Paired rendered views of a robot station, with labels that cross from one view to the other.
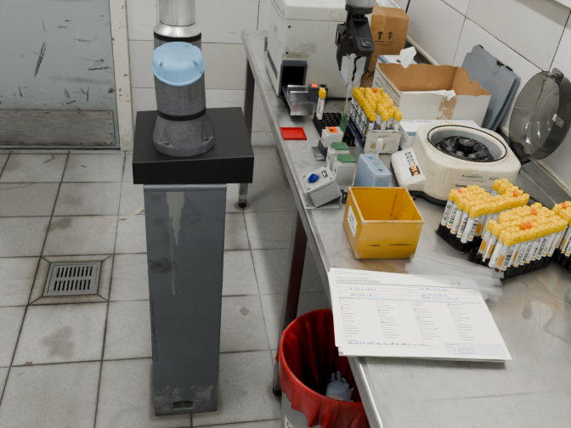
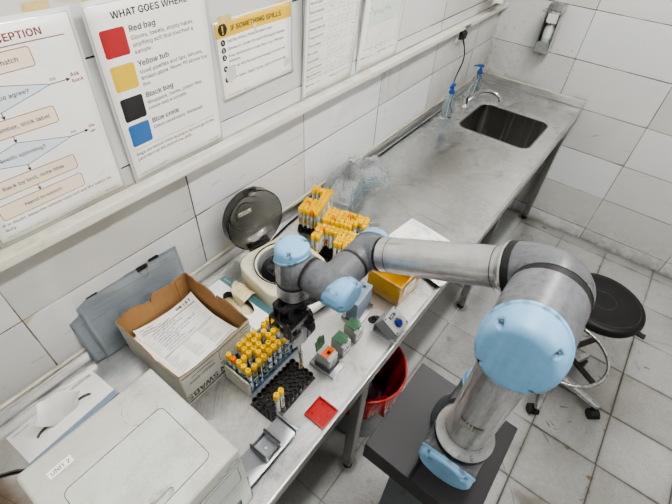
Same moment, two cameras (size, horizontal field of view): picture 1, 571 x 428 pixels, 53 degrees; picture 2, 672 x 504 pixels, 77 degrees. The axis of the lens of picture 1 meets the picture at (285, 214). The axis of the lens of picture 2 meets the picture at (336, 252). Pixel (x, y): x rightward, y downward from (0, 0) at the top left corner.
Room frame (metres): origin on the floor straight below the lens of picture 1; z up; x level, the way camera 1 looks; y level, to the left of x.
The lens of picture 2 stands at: (1.84, 0.40, 2.00)
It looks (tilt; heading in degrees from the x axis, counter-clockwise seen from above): 44 degrees down; 229
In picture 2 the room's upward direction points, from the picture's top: 4 degrees clockwise
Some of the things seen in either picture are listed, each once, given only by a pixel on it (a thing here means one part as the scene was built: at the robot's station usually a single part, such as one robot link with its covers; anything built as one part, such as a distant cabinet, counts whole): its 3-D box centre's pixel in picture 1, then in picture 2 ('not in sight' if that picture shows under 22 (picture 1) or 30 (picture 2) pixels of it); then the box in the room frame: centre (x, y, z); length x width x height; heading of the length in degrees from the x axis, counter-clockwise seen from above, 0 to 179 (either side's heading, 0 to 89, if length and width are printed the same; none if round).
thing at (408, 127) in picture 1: (441, 136); (241, 305); (1.51, -0.42, 0.92); 0.24 x 0.12 x 0.10; 103
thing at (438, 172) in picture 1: (454, 162); (287, 277); (1.33, -0.42, 0.94); 0.30 x 0.24 x 0.12; 95
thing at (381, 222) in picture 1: (381, 222); (393, 277); (1.03, -0.21, 0.93); 0.13 x 0.13 x 0.10; 11
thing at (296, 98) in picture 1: (296, 93); (259, 454); (1.71, 0.01, 0.92); 0.21 x 0.07 x 0.05; 13
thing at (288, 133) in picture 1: (293, 133); (321, 412); (1.51, 0.00, 0.88); 0.07 x 0.07 x 0.01; 13
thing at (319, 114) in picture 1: (335, 115); (282, 381); (1.56, -0.11, 0.93); 0.17 x 0.09 x 0.11; 14
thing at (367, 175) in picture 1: (371, 182); (358, 302); (1.20, -0.20, 0.92); 0.10 x 0.07 x 0.10; 20
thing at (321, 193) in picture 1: (329, 186); (386, 319); (1.18, -0.10, 0.92); 0.13 x 0.07 x 0.08; 103
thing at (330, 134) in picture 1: (331, 140); (327, 357); (1.41, -0.10, 0.92); 0.05 x 0.04 x 0.06; 106
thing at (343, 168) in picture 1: (343, 169); (353, 330); (1.28, -0.13, 0.91); 0.05 x 0.04 x 0.07; 103
